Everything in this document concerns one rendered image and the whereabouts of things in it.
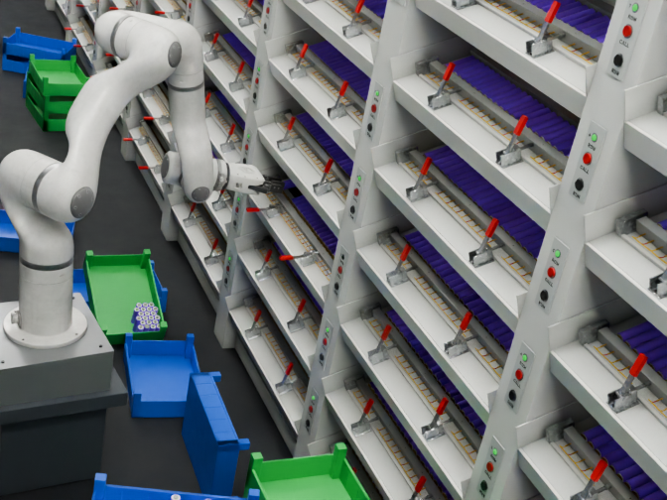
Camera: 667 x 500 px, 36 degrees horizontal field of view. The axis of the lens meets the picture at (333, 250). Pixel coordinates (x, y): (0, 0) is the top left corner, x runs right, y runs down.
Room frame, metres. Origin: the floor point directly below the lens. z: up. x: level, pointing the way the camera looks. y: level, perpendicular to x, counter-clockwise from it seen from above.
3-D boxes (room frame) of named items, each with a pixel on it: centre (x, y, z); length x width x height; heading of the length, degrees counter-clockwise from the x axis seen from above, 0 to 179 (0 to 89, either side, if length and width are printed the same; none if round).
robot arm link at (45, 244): (2.06, 0.67, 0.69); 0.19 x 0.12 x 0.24; 63
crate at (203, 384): (2.13, 0.20, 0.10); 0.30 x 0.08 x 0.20; 25
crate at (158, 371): (2.45, 0.40, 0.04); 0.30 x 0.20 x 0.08; 20
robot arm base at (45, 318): (2.05, 0.63, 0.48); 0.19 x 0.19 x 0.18
